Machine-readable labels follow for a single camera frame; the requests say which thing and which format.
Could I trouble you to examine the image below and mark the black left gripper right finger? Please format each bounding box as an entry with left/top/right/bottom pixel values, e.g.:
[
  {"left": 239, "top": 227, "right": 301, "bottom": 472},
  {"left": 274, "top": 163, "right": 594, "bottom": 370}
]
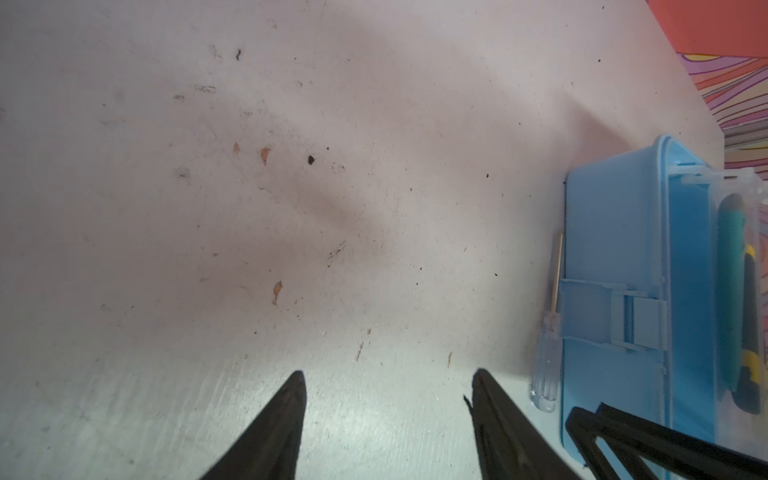
[{"left": 465, "top": 368, "right": 579, "bottom": 480}]

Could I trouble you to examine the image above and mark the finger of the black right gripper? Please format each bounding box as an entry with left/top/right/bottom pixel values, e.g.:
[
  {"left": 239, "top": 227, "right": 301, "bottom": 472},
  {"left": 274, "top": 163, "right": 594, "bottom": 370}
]
[{"left": 565, "top": 403, "right": 767, "bottom": 479}]

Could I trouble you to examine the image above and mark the yellow black utility knife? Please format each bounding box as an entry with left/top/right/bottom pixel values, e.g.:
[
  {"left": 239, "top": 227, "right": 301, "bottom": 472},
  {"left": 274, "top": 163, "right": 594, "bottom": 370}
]
[{"left": 732, "top": 245, "right": 762, "bottom": 415}]

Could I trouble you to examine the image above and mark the clear handled small screwdriver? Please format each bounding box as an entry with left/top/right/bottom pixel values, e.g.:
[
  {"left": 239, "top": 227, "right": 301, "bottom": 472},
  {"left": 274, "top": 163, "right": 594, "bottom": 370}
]
[{"left": 531, "top": 230, "right": 565, "bottom": 413}]

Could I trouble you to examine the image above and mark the blue plastic tool box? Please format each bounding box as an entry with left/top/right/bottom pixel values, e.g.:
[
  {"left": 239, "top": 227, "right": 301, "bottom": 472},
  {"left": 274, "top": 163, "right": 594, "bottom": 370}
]
[{"left": 559, "top": 135, "right": 767, "bottom": 459}]

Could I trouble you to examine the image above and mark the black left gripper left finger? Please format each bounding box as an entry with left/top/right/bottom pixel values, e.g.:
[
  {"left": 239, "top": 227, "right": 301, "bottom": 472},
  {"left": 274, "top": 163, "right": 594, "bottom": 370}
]
[{"left": 203, "top": 370, "right": 307, "bottom": 479}]

